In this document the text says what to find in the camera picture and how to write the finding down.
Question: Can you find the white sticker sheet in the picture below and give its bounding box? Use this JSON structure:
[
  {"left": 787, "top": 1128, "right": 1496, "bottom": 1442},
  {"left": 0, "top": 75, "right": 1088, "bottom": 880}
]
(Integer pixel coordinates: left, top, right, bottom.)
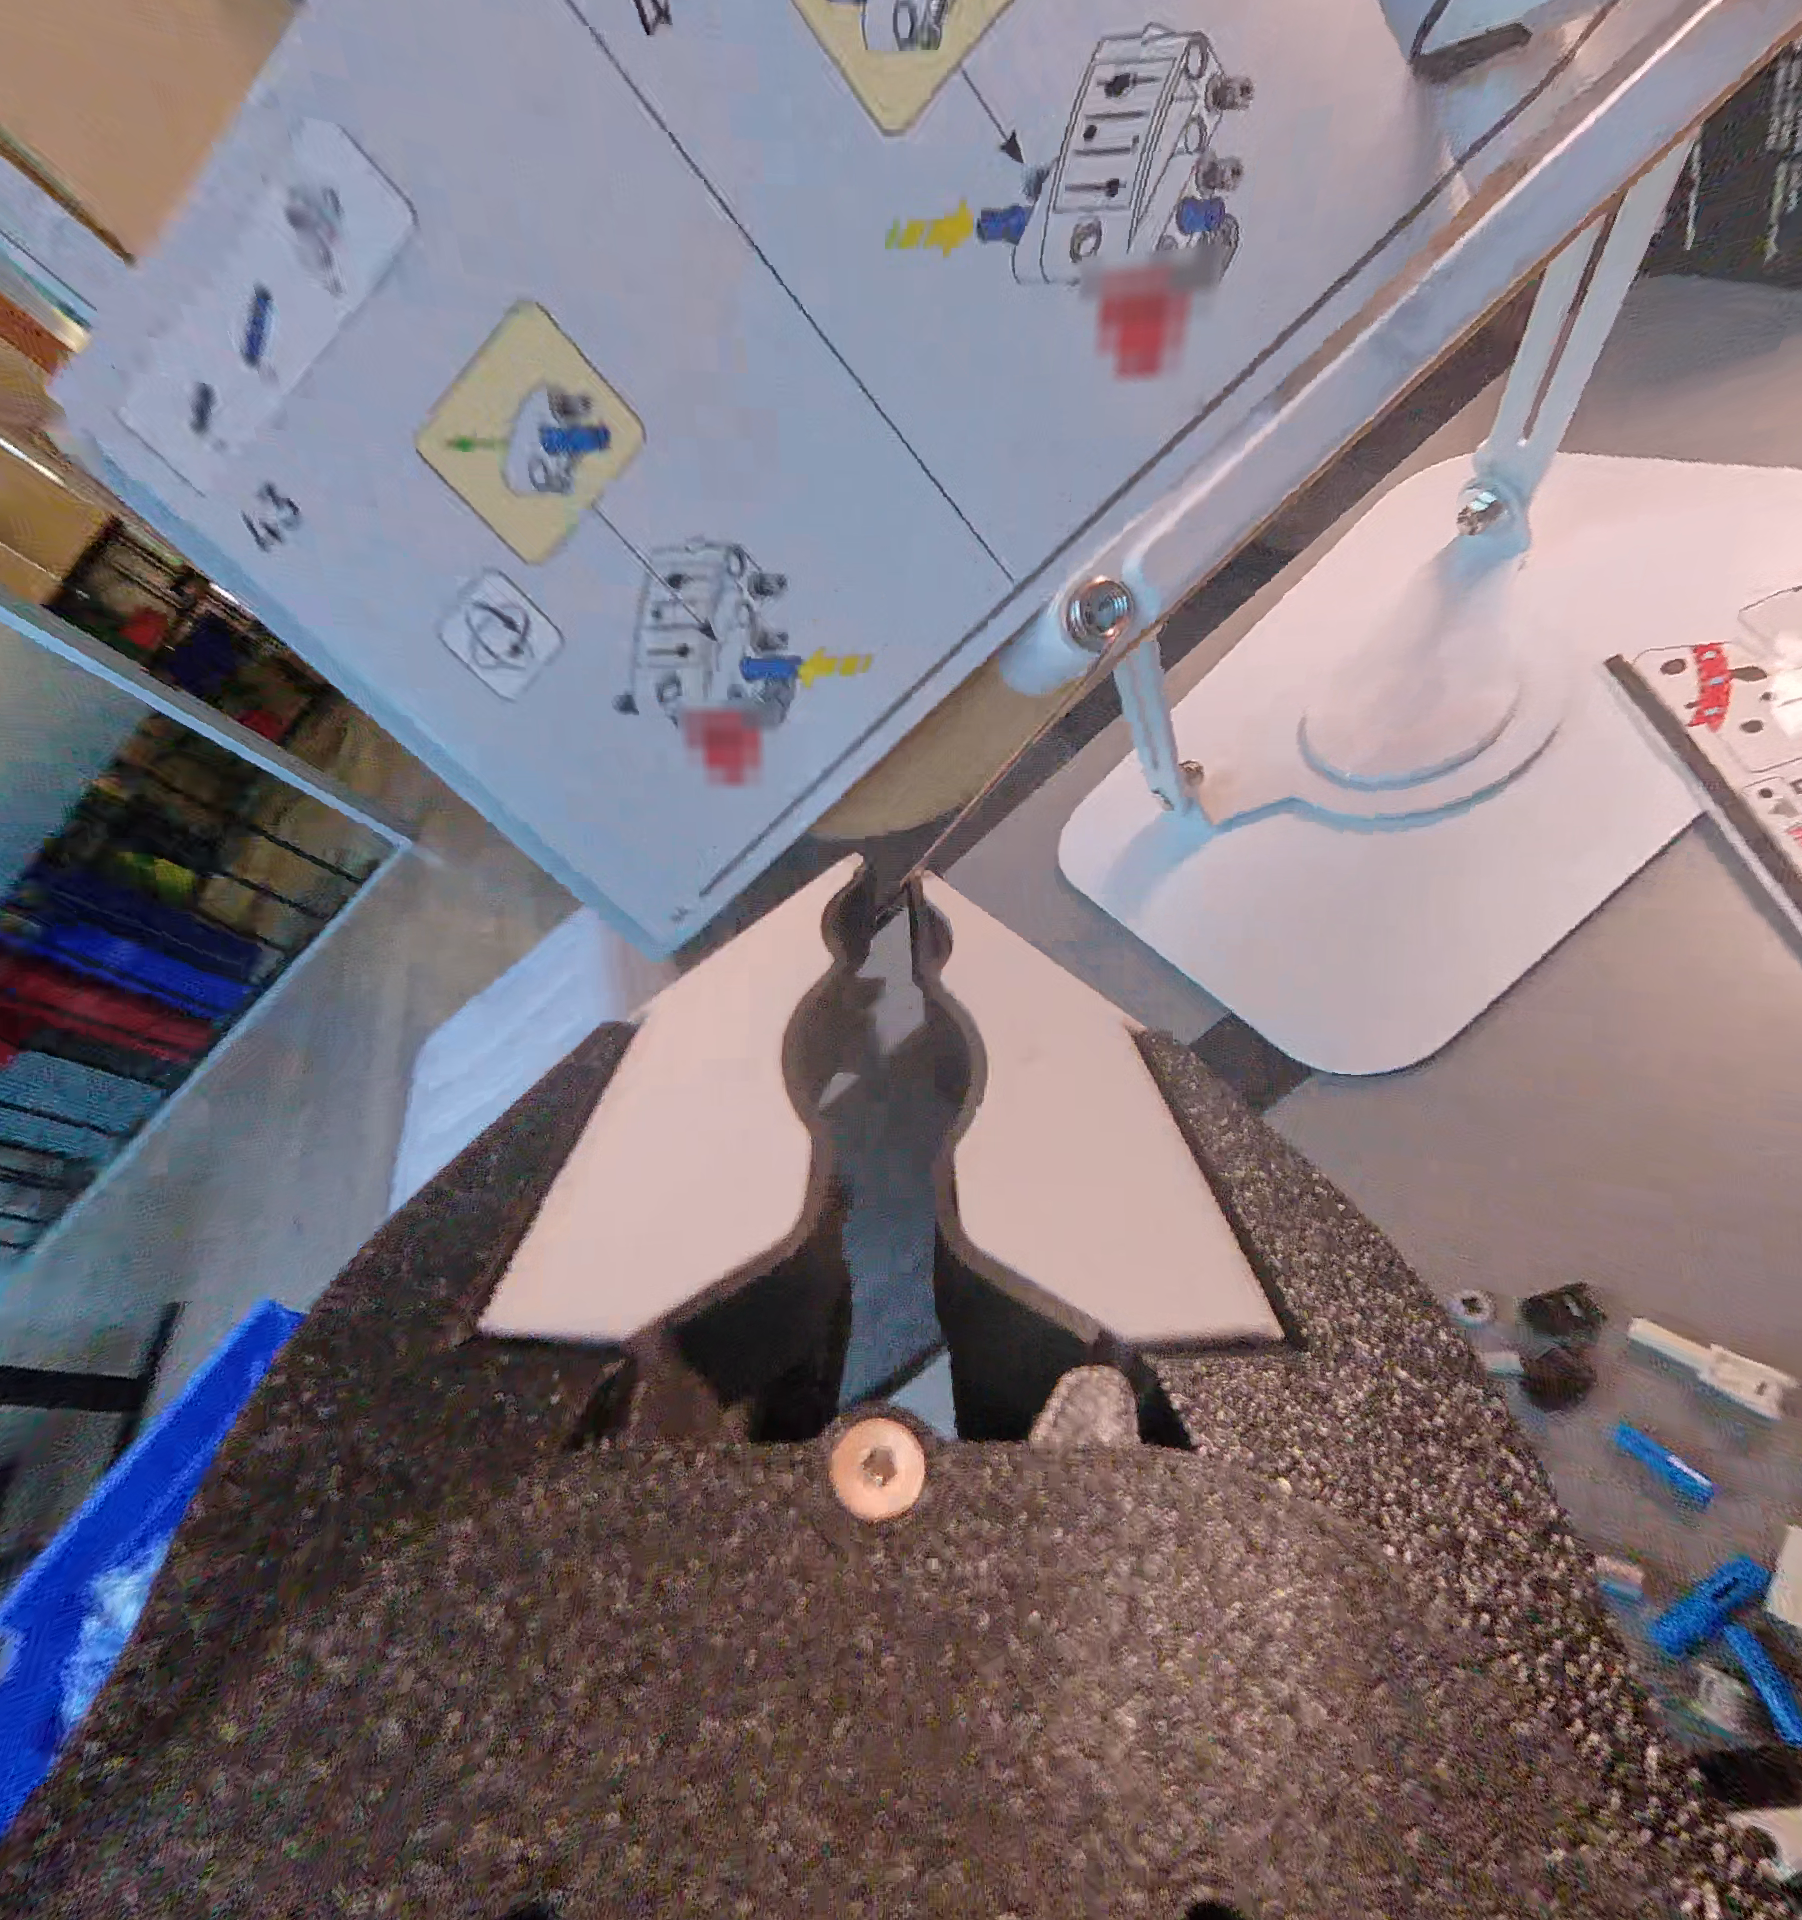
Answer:
[{"left": 1606, "top": 565, "right": 1802, "bottom": 1015}]

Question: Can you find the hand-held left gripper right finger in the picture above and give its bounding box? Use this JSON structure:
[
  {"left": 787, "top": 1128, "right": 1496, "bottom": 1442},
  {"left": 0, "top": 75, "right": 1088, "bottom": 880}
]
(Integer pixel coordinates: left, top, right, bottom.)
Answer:
[{"left": 909, "top": 870, "right": 1285, "bottom": 1352}]

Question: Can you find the instruction booklet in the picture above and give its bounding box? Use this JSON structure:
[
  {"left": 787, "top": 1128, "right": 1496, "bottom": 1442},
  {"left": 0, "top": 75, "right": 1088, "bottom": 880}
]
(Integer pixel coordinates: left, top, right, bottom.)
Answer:
[{"left": 47, "top": 0, "right": 1517, "bottom": 959}]

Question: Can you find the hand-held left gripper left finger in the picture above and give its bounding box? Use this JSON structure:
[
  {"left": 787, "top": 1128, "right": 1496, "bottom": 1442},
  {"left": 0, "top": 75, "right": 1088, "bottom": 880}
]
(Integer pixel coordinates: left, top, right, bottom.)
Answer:
[{"left": 482, "top": 855, "right": 858, "bottom": 1352}]

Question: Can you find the wire shelf rack with bins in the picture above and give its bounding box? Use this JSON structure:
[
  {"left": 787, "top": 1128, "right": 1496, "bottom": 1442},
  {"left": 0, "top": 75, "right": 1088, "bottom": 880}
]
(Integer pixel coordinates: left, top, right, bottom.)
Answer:
[{"left": 0, "top": 497, "right": 424, "bottom": 1299}]

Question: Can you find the white book stand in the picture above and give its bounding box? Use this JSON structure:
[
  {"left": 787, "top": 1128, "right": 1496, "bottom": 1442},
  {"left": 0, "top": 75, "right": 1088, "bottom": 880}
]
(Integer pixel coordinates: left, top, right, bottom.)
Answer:
[{"left": 841, "top": 0, "right": 1802, "bottom": 1078}]

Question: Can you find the toy set cardboard box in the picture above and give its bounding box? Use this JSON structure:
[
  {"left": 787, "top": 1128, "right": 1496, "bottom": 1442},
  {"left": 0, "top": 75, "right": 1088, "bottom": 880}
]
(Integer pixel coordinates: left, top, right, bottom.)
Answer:
[{"left": 1646, "top": 46, "right": 1802, "bottom": 301}]

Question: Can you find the grey desk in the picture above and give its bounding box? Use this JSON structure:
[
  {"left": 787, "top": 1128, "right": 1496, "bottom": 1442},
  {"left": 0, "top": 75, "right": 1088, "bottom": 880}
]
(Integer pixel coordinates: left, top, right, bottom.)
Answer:
[{"left": 1022, "top": 271, "right": 1802, "bottom": 1920}]

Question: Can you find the pile of small toy brick parts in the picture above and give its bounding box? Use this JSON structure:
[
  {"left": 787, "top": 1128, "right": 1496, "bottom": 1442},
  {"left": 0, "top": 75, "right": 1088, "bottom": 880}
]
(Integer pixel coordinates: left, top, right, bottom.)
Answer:
[{"left": 1442, "top": 1275, "right": 1802, "bottom": 1880}]

